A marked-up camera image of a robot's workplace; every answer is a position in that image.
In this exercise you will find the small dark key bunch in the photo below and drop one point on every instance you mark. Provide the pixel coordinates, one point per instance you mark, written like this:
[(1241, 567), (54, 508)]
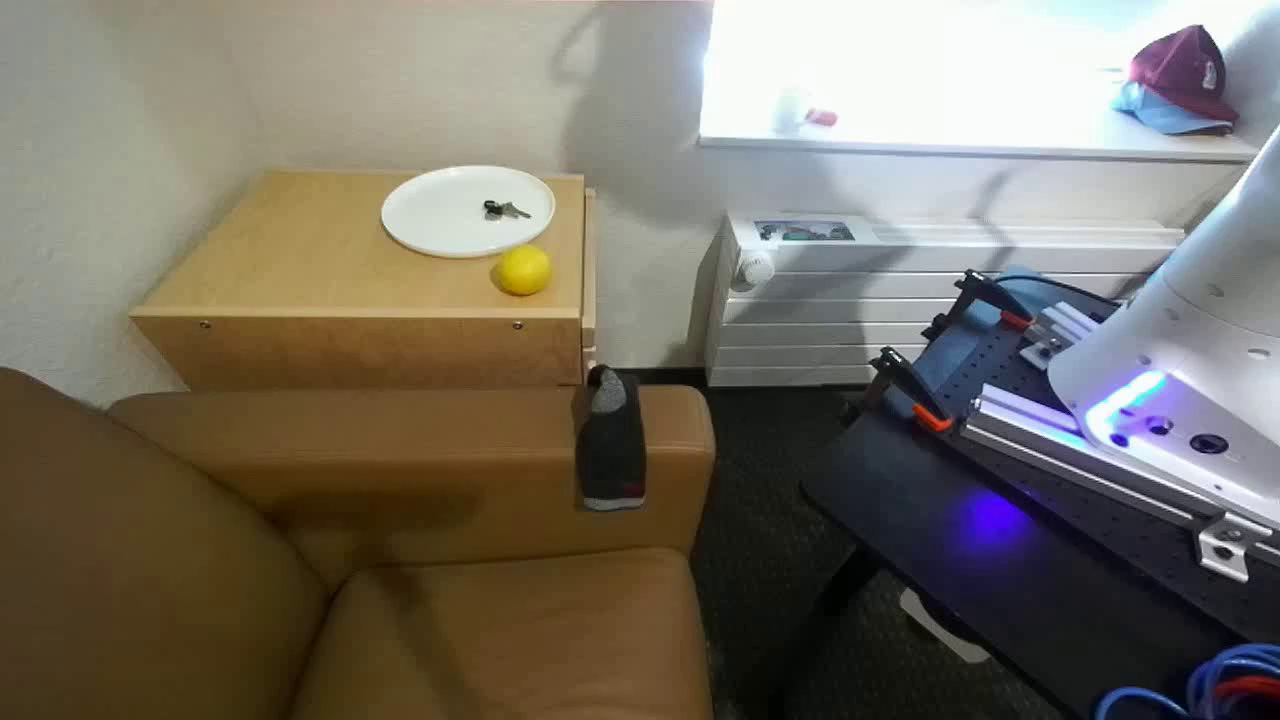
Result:
[(502, 210)]

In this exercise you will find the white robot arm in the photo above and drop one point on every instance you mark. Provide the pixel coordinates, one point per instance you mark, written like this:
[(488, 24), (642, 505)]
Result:
[(1184, 376)]

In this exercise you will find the black grey sock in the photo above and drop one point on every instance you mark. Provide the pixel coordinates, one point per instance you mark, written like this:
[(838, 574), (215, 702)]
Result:
[(611, 446)]

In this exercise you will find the yellow lemon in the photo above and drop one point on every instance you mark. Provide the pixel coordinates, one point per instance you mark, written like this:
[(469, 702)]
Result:
[(523, 269)]

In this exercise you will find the white round plate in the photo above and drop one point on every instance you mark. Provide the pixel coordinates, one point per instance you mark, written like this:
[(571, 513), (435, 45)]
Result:
[(436, 213)]

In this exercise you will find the white window sill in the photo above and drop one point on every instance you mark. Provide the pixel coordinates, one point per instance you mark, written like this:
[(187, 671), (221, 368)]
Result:
[(1108, 136)]

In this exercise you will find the small red white object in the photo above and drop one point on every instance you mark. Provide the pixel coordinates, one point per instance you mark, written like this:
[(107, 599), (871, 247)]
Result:
[(822, 119)]

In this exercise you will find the tan leather armchair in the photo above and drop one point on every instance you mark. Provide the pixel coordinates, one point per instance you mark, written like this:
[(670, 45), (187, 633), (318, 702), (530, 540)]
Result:
[(407, 553)]

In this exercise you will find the light wooden side table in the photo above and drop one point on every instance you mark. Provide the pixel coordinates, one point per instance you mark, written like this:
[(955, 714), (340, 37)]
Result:
[(305, 290)]

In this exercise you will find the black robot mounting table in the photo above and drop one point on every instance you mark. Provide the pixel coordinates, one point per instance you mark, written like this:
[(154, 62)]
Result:
[(1084, 599)]

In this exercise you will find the maroon baseball cap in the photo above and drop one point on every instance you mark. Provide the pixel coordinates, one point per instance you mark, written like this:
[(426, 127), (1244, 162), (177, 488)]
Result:
[(1184, 69)]

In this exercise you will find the white wall heater unit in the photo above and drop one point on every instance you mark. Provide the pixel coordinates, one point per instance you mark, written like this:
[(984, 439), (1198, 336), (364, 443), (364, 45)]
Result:
[(807, 300)]

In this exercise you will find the orange handled black clamp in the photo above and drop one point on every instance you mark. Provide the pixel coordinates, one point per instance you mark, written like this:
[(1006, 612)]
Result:
[(897, 376)]

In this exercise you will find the aluminium rail bracket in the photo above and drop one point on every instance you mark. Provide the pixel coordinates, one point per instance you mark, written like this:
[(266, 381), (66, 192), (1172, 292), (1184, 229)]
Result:
[(1124, 484)]

